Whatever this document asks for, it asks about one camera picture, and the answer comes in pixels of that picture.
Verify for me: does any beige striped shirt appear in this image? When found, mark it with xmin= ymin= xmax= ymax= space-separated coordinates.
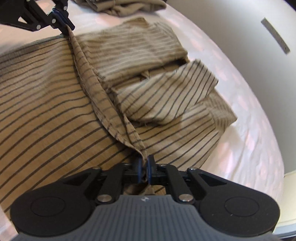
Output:
xmin=1 ymin=18 xmax=237 ymax=214

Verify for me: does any plain khaki garment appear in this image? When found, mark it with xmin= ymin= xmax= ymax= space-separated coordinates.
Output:
xmin=74 ymin=0 xmax=167 ymax=17

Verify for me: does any white pink-dotted bed sheet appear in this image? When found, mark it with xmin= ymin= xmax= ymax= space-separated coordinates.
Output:
xmin=0 ymin=0 xmax=285 ymax=235

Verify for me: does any grey label strip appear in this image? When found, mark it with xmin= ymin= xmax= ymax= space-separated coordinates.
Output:
xmin=261 ymin=18 xmax=290 ymax=55

